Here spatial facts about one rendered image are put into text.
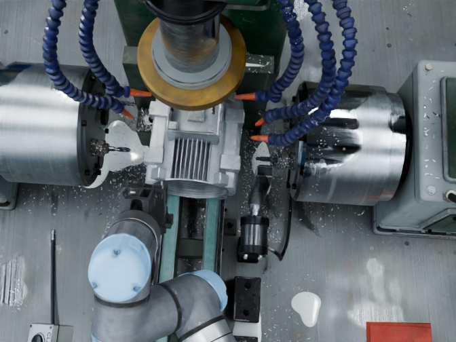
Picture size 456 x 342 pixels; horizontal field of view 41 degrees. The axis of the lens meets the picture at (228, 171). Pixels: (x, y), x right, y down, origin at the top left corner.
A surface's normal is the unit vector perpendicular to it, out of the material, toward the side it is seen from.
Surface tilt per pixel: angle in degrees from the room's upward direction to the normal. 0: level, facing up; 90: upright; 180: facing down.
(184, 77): 0
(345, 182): 54
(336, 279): 0
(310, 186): 62
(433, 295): 0
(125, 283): 30
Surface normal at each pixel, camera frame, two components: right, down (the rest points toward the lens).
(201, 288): 0.53, -0.60
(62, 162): -0.04, 0.63
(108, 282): -0.01, 0.25
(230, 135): 0.02, -0.26
